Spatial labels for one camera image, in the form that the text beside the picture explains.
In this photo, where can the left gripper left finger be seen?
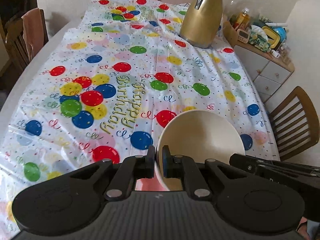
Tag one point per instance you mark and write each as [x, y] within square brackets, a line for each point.
[130, 170]

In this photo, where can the orange juice bottle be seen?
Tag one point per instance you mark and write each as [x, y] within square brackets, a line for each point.
[243, 19]

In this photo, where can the pink round bowl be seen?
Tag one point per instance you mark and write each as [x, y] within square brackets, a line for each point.
[152, 184]

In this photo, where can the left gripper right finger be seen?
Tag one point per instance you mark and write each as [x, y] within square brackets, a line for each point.
[184, 168]

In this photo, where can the wooden chair right side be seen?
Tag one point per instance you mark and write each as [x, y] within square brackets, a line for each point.
[295, 124]

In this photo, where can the green patterned tissue box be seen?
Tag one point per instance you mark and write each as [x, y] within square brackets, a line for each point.
[259, 39]

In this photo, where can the person's right hand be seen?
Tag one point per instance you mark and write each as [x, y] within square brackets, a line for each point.
[302, 228]

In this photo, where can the wooden chair with towel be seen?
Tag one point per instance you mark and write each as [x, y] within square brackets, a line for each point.
[15, 44]

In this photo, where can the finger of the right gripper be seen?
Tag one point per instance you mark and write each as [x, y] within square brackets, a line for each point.
[272, 169]

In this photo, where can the cream bowl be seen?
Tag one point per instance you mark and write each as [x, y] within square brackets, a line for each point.
[200, 135]

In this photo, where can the pink towel on chair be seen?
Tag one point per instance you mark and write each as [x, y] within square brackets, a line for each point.
[33, 33]

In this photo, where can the small digital timer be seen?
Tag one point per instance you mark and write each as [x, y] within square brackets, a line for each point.
[243, 36]

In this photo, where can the balloon pattern tablecloth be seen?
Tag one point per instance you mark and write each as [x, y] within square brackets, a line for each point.
[109, 89]

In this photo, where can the gold thermos jug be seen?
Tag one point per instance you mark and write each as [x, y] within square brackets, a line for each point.
[201, 22]

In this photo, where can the blue globe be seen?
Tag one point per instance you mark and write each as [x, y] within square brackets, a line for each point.
[281, 32]

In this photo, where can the white drawer cabinet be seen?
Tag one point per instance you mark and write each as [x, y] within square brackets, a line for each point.
[267, 73]

